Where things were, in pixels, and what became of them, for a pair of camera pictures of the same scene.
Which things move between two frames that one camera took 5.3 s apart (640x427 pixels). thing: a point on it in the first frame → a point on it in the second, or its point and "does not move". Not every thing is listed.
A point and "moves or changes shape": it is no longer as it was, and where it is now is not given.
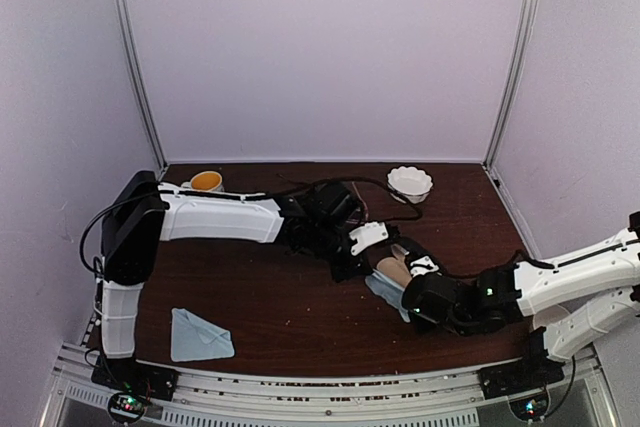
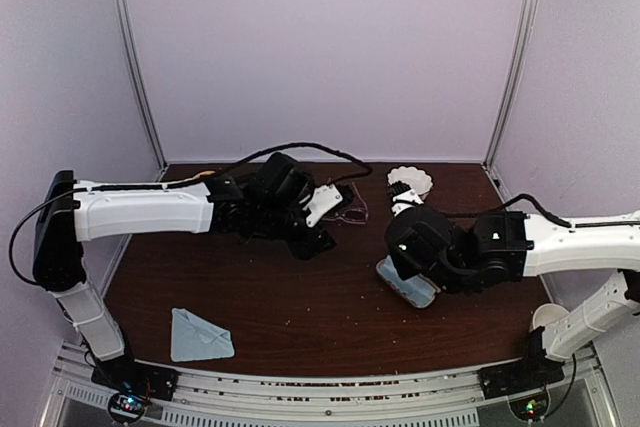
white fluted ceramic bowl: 411,182 does not move
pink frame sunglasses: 361,215 does not move
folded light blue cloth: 196,338 does not move
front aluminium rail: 452,398 does not move
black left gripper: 361,265 → 312,244
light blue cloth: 391,291 moves or changes shape
